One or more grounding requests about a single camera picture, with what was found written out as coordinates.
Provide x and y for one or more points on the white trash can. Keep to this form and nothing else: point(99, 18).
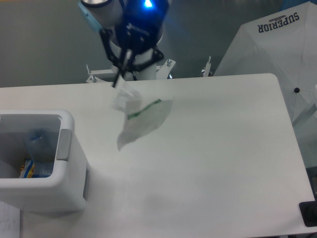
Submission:
point(65, 190)

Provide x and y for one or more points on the yellow blue snack wrapper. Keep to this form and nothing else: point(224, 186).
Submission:
point(27, 169)

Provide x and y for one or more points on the crushed clear plastic bottle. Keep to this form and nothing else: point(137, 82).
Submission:
point(41, 148)

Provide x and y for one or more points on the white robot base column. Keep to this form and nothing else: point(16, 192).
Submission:
point(139, 43)

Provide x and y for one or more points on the white paper sheet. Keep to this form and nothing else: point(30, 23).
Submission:
point(9, 221)

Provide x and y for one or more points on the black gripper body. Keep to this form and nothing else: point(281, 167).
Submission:
point(141, 25)

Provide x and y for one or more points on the white green torn package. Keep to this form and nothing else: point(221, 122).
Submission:
point(141, 116)

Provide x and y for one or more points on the white superior umbrella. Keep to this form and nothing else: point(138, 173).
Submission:
point(283, 44)

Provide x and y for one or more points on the white metal base frame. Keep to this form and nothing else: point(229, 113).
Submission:
point(107, 75)

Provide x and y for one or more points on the black device at edge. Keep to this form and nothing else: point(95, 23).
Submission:
point(309, 213)

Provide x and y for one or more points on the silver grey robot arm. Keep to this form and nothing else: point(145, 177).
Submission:
point(103, 14)

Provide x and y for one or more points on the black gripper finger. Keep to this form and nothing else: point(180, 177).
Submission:
point(121, 62)
point(139, 62)

